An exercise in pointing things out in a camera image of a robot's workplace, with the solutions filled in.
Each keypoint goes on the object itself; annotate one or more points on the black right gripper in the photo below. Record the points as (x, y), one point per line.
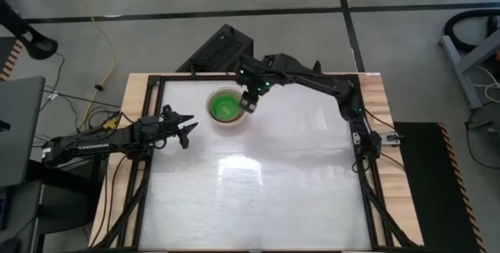
(254, 77)

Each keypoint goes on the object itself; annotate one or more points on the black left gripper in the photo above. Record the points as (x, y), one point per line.
(152, 130)

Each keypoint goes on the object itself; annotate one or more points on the green plastic bowl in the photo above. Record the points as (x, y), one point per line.
(226, 106)

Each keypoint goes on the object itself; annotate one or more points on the large white bowl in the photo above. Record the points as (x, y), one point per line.
(230, 124)

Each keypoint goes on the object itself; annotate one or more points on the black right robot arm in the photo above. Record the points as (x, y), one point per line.
(324, 85)

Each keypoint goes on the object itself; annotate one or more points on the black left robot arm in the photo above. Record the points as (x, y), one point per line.
(93, 143)

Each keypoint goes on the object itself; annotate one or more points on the black computer case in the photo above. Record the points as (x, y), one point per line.
(218, 50)

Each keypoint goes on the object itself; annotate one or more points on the silver table clamp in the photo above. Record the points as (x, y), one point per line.
(392, 137)

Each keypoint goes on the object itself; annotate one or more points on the grey laptop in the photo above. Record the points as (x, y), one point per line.
(19, 128)

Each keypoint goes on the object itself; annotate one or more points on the person's shoe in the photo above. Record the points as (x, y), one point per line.
(37, 44)

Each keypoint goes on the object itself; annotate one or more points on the black hazard striped mat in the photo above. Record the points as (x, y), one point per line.
(433, 190)

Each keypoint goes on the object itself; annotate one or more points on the grey metal stand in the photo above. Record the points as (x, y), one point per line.
(465, 65)

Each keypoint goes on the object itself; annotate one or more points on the black aluminium table frame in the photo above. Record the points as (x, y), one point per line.
(150, 159)

